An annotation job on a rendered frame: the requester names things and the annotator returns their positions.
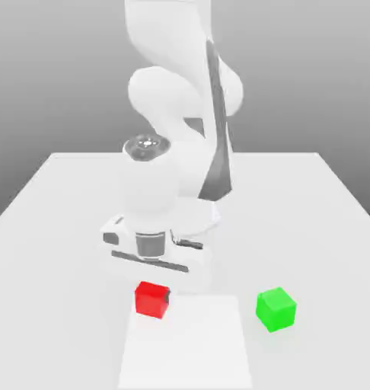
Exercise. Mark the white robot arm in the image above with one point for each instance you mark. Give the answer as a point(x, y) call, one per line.
point(172, 91)

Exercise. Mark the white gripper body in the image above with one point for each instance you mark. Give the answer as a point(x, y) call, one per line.
point(185, 278)

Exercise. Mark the small green cube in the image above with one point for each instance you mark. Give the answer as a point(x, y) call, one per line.
point(276, 309)

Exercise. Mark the small red cube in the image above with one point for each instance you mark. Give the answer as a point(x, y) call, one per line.
point(150, 301)

